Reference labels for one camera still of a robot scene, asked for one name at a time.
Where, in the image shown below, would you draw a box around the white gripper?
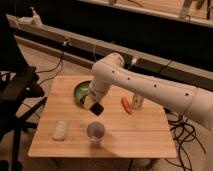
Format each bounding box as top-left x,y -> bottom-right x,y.
83,81 -> 106,116

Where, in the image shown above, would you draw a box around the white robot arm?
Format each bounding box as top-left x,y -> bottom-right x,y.
88,53 -> 213,131

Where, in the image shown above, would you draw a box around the green bowl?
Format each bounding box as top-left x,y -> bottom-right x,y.
73,81 -> 90,106

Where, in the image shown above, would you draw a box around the orange carrot toy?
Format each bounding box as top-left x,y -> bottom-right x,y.
121,97 -> 132,114

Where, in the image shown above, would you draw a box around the wooden table board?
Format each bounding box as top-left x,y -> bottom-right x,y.
29,76 -> 177,158

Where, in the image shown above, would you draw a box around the clear small glass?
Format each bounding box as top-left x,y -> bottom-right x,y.
132,94 -> 143,110

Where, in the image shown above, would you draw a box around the black chair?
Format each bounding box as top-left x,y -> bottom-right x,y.
0,13 -> 47,171

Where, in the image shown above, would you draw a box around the white power strip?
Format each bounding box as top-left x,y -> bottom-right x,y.
18,6 -> 43,27

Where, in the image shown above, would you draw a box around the black floor cables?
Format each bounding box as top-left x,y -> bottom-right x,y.
164,111 -> 206,171

